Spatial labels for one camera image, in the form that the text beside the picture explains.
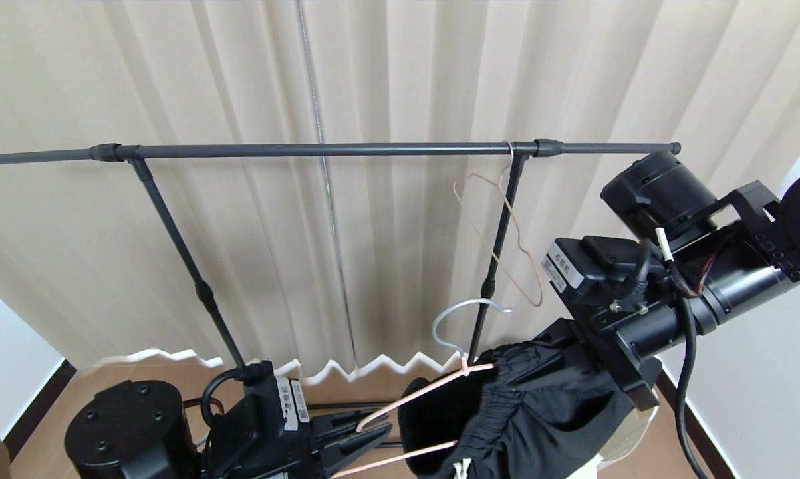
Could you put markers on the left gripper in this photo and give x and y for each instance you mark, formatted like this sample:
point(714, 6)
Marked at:
point(273, 459)

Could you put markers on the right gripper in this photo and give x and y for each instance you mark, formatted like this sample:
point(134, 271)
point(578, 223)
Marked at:
point(639, 339)

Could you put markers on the black garment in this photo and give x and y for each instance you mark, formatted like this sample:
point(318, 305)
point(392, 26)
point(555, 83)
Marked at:
point(546, 412)

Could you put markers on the pink clothes hanger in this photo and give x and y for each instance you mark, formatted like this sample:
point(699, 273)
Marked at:
point(465, 364)
point(521, 243)

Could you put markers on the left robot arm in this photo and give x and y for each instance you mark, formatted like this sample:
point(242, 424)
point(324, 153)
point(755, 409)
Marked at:
point(127, 426)

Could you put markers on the white laundry basket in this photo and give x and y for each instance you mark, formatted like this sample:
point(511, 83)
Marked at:
point(632, 432)

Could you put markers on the black clothes rack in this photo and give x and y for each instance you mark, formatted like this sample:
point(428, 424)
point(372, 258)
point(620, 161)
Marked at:
point(306, 150)

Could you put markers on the beige curtain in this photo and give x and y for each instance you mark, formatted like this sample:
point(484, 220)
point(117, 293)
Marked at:
point(173, 80)

